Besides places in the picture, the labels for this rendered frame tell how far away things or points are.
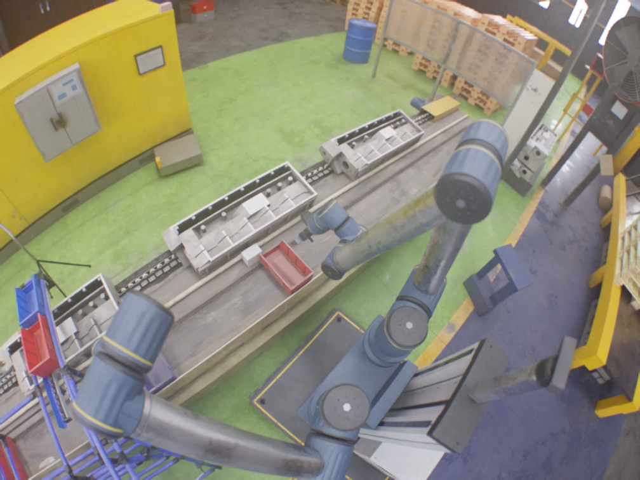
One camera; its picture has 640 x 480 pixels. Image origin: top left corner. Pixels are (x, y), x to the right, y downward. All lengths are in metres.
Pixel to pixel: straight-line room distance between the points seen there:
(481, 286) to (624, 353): 2.06
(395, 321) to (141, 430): 1.03
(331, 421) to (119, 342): 0.79
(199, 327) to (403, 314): 1.24
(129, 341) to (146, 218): 2.90
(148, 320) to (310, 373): 1.66
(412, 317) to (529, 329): 2.55
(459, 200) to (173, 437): 0.90
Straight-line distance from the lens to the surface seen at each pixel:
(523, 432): 3.51
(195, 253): 1.98
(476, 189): 0.70
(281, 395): 2.24
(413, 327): 1.35
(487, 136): 0.89
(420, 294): 1.45
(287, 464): 1.10
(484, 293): 3.25
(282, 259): 2.11
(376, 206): 2.50
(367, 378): 1.61
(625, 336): 4.25
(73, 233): 4.03
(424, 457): 1.88
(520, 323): 3.70
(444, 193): 0.73
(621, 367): 3.99
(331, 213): 1.33
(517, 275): 2.91
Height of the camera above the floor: 2.59
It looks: 56 degrees down
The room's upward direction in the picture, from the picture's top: 11 degrees clockwise
